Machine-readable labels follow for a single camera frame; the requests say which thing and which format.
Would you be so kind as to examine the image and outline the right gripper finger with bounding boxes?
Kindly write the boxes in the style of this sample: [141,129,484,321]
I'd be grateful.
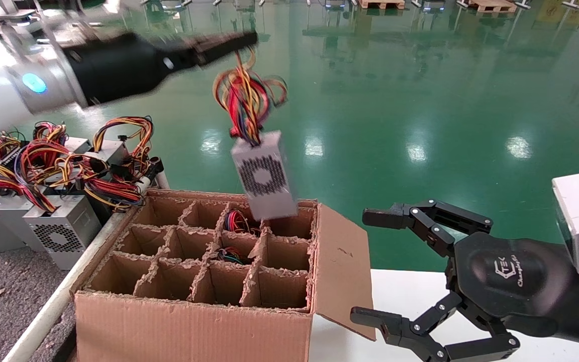
[350,291,521,362]
[362,200,494,257]

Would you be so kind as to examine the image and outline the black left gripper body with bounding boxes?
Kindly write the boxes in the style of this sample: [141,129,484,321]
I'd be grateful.
[63,33,205,107]

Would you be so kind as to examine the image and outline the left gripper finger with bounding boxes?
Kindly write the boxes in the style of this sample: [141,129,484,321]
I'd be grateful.
[195,39,259,66]
[193,31,259,52]

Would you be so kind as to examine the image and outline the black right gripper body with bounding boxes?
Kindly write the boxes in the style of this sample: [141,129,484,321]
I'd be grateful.
[443,231,579,347]

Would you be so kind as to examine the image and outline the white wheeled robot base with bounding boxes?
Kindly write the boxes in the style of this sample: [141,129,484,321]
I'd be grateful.
[0,0,39,31]

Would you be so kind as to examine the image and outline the wooden pallet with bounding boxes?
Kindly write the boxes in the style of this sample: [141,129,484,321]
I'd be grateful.
[468,0,518,13]
[359,0,407,10]

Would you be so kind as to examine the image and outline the brown cardboard box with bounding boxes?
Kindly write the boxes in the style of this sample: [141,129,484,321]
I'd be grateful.
[71,189,376,362]

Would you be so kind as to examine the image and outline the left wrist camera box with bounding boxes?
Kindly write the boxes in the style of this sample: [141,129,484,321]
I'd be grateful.
[38,0,134,48]

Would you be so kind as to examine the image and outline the red black cables in cell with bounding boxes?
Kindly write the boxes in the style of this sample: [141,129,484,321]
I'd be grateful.
[224,209,262,237]

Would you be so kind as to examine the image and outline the cables in middle cell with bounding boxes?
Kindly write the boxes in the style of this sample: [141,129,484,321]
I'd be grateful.
[214,246,246,266]

